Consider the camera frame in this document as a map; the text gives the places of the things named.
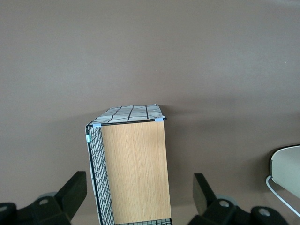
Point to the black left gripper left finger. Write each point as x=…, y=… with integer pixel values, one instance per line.
x=68, y=199

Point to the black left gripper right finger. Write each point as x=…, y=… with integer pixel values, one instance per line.
x=211, y=204

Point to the cream white toaster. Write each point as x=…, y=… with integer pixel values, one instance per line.
x=287, y=170

